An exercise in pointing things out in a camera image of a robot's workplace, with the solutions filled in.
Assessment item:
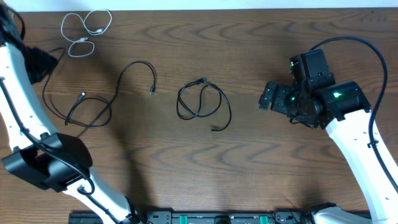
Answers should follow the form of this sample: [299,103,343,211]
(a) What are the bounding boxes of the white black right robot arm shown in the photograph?
[259,82,397,223]

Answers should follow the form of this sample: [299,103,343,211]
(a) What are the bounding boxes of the white USB cable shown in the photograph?
[60,9,113,58]

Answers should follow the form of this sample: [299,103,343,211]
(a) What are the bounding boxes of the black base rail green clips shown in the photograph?
[68,210,371,224]

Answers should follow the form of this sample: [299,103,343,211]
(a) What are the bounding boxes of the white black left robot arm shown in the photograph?
[1,4,142,223]

